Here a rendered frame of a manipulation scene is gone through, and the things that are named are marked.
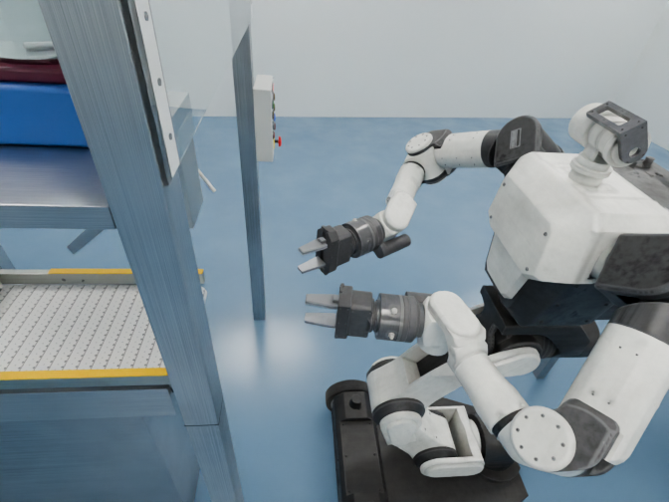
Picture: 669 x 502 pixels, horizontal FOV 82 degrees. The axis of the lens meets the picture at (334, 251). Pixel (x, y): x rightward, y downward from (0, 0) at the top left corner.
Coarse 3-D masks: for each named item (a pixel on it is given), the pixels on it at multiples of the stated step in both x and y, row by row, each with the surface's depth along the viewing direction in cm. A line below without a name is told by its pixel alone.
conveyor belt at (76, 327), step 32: (32, 288) 88; (64, 288) 89; (96, 288) 89; (128, 288) 90; (0, 320) 80; (32, 320) 81; (64, 320) 82; (96, 320) 82; (128, 320) 83; (0, 352) 75; (32, 352) 75; (64, 352) 76; (96, 352) 76; (128, 352) 77
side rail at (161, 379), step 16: (0, 384) 68; (16, 384) 68; (32, 384) 68; (48, 384) 69; (64, 384) 69; (80, 384) 70; (96, 384) 70; (112, 384) 70; (128, 384) 71; (144, 384) 71
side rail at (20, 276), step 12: (0, 276) 86; (12, 276) 86; (24, 276) 87; (36, 276) 87; (48, 276) 87; (60, 276) 88; (72, 276) 88; (84, 276) 88; (96, 276) 88; (108, 276) 89; (120, 276) 89; (132, 276) 89; (204, 276) 93
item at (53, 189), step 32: (0, 160) 45; (32, 160) 46; (64, 160) 47; (0, 192) 40; (32, 192) 41; (64, 192) 41; (96, 192) 42; (0, 224) 40; (32, 224) 41; (64, 224) 41; (96, 224) 41
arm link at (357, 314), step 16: (352, 288) 70; (352, 304) 69; (368, 304) 70; (384, 304) 70; (400, 304) 70; (336, 320) 71; (352, 320) 71; (368, 320) 70; (384, 320) 69; (400, 320) 69; (336, 336) 74; (352, 336) 74; (384, 336) 70; (400, 336) 70
